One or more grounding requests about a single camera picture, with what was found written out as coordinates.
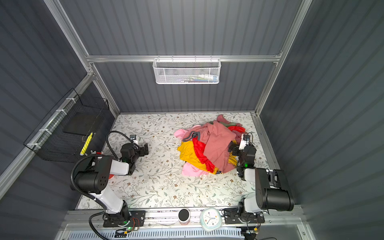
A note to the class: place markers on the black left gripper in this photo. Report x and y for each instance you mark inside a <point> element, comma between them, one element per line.
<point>142,150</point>

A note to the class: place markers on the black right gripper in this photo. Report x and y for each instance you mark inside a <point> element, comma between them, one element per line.
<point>237,150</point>

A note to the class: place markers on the yellow cloth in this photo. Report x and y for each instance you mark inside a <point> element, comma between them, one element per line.
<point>188,155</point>

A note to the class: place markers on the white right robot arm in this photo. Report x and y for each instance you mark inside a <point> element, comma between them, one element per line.
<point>272,190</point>

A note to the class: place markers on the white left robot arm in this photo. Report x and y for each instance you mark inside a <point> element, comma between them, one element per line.
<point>90,177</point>

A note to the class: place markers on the olive green cloth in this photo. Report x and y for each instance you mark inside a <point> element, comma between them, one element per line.
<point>230,124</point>

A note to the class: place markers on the red cloth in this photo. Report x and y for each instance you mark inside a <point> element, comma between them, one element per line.
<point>202,153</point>

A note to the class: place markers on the light pink cloth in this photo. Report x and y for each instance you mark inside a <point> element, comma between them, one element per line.
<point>188,169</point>

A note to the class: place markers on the maroon sweatshirt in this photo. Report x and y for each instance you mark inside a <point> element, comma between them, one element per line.
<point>238,130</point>

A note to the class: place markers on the dusty rose shirt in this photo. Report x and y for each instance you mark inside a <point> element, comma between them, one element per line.
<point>217,144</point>

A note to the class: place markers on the yellow marker pen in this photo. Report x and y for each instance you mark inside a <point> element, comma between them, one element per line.
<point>86,144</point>

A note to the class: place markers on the small white clock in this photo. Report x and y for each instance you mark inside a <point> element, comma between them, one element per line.
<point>211,219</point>

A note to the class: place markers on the black round speaker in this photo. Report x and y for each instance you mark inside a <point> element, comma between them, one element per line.
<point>184,216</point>

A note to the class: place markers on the white vented strip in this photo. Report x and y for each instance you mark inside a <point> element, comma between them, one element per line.
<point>175,234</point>

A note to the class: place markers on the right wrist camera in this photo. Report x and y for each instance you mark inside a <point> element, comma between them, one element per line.
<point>245,141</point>

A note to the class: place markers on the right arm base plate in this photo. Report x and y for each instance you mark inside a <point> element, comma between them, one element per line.
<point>232,216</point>

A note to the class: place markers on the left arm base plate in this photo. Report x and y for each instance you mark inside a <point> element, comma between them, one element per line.
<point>128,219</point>

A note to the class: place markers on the black wire wall basket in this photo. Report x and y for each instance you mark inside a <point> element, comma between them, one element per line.
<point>61,137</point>

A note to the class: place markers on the white wire wall basket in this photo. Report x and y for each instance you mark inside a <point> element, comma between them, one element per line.
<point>187,71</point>

